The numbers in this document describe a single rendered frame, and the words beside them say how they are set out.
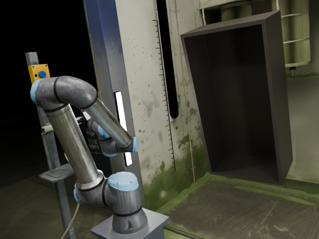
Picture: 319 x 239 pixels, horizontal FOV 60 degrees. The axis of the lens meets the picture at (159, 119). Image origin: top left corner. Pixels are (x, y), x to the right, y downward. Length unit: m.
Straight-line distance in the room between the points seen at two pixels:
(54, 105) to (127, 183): 0.52
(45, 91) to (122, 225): 0.76
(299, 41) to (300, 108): 0.70
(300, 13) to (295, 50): 0.33
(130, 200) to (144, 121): 1.17
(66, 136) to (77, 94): 0.23
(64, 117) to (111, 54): 1.08
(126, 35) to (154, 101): 0.64
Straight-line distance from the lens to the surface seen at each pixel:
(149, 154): 2.59
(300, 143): 3.18
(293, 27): 3.05
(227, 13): 3.30
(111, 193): 1.47
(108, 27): 2.31
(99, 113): 1.31
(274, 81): 1.99
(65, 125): 1.32
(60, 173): 2.08
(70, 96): 1.20
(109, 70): 2.25
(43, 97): 1.27
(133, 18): 2.51
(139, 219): 1.53
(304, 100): 3.33
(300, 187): 3.13
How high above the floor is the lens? 1.47
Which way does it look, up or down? 12 degrees down
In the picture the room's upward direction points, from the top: 7 degrees counter-clockwise
